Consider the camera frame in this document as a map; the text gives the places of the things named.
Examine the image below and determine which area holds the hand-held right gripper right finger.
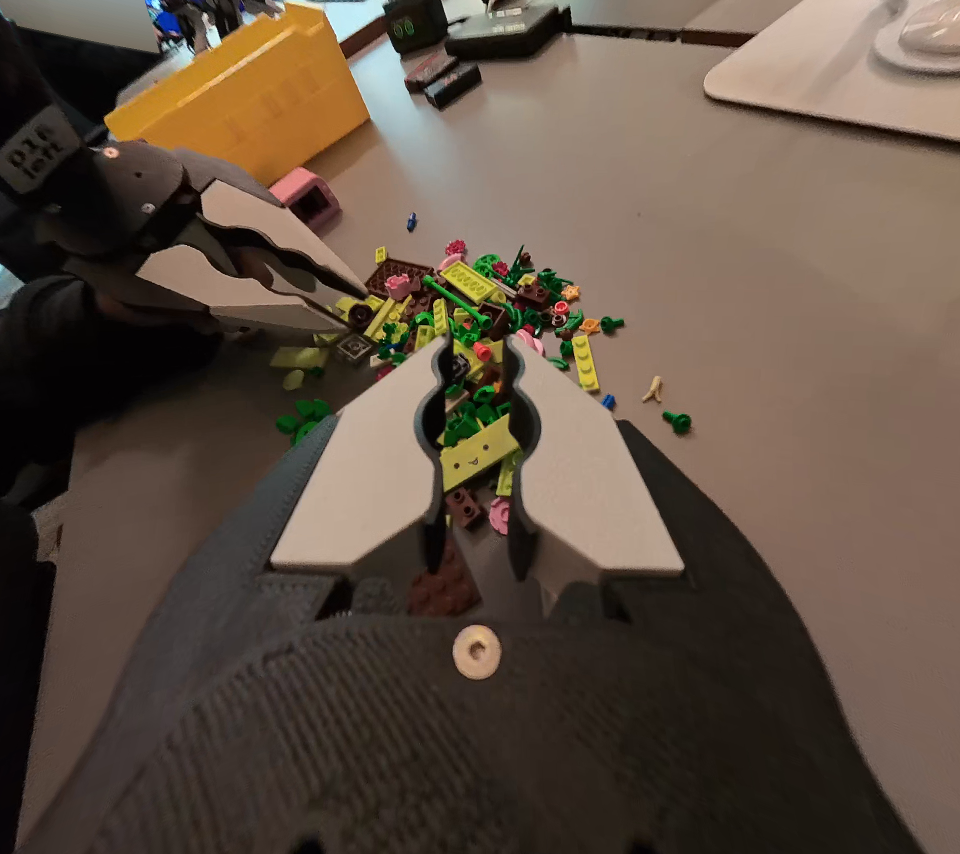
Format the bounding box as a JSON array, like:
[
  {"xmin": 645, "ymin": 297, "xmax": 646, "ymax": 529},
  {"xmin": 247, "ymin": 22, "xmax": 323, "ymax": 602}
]
[{"xmin": 501, "ymin": 333, "xmax": 687, "ymax": 582}]

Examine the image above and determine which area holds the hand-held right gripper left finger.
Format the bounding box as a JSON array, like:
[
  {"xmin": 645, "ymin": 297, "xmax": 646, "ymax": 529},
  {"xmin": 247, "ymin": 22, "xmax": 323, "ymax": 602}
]
[{"xmin": 268, "ymin": 332, "xmax": 456, "ymax": 576}]

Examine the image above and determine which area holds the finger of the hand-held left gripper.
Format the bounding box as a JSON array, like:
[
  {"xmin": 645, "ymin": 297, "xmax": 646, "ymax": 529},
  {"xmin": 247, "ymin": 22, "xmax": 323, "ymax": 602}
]
[
  {"xmin": 197, "ymin": 179, "xmax": 370, "ymax": 303},
  {"xmin": 135, "ymin": 246, "xmax": 354, "ymax": 339}
]

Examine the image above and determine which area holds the green leafy toy assembly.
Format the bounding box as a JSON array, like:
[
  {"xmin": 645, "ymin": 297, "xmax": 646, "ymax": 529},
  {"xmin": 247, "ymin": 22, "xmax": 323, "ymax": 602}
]
[{"xmin": 275, "ymin": 398, "xmax": 335, "ymax": 446}]

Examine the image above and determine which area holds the pile of colourful toy bricks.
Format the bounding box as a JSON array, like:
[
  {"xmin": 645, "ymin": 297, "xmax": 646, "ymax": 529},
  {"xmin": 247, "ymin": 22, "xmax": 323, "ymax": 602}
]
[{"xmin": 270, "ymin": 240, "xmax": 625, "ymax": 615}]

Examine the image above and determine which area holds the person's left forearm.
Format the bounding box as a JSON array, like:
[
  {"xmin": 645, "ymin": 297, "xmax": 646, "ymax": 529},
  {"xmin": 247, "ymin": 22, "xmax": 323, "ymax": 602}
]
[{"xmin": 0, "ymin": 272, "xmax": 226, "ymax": 487}]

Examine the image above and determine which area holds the pink hollow block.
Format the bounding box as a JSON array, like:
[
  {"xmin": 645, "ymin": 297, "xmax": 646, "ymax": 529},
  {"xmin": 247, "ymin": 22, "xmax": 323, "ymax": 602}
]
[{"xmin": 268, "ymin": 167, "xmax": 340, "ymax": 230}]

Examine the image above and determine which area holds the yellow plastic bin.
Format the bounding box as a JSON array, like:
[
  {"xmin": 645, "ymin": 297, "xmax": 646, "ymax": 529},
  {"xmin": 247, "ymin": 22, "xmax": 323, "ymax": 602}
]
[{"xmin": 105, "ymin": 2, "xmax": 372, "ymax": 187}]

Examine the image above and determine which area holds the black flat battery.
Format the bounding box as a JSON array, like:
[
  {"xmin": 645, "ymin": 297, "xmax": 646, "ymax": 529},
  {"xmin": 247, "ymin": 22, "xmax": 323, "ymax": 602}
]
[
  {"xmin": 403, "ymin": 53, "xmax": 460, "ymax": 93},
  {"xmin": 422, "ymin": 62, "xmax": 483, "ymax": 111}
]

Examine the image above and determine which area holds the black power brick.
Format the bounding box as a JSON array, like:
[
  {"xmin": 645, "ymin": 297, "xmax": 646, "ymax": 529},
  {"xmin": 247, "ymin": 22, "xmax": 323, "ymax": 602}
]
[{"xmin": 444, "ymin": 5, "xmax": 573, "ymax": 61}]

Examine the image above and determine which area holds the white stand base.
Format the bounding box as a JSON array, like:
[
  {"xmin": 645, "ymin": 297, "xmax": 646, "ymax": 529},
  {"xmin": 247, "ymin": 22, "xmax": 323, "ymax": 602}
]
[{"xmin": 703, "ymin": 0, "xmax": 960, "ymax": 142}]

